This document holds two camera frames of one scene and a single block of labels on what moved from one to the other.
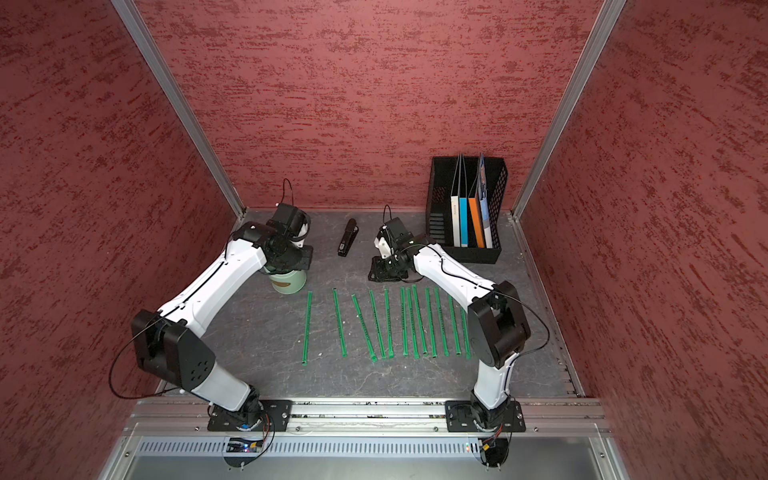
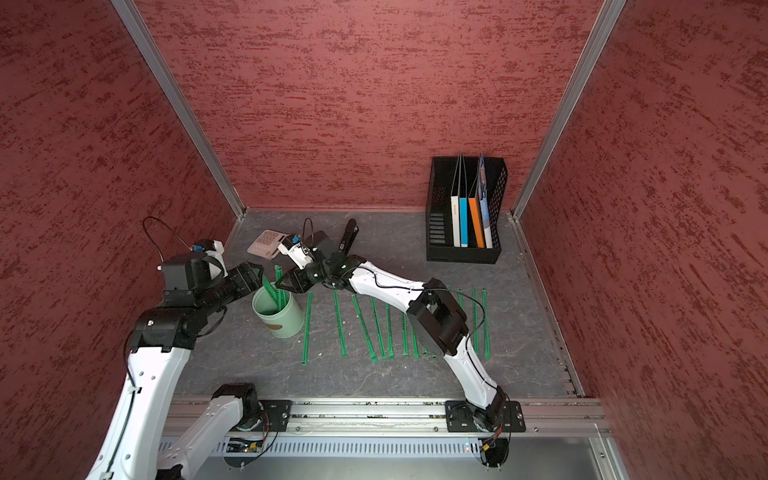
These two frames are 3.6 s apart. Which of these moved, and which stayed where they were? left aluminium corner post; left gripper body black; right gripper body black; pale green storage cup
Moved: left gripper body black; pale green storage cup; right gripper body black
Stayed: left aluminium corner post
